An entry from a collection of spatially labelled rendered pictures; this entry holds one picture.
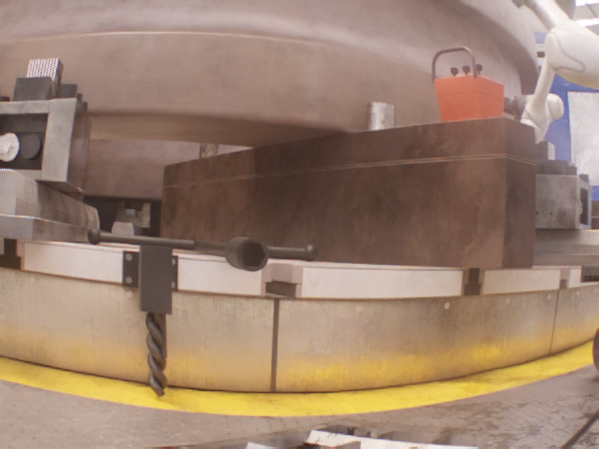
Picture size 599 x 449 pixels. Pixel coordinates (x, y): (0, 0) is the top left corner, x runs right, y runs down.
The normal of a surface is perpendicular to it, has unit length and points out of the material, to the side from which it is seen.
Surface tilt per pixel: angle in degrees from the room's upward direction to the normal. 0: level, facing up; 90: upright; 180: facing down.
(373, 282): 90
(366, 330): 90
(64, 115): 90
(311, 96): 90
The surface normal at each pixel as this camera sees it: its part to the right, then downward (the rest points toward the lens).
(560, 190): -0.60, -0.07
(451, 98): -0.86, 0.05
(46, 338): 0.18, -0.04
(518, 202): 0.51, -0.01
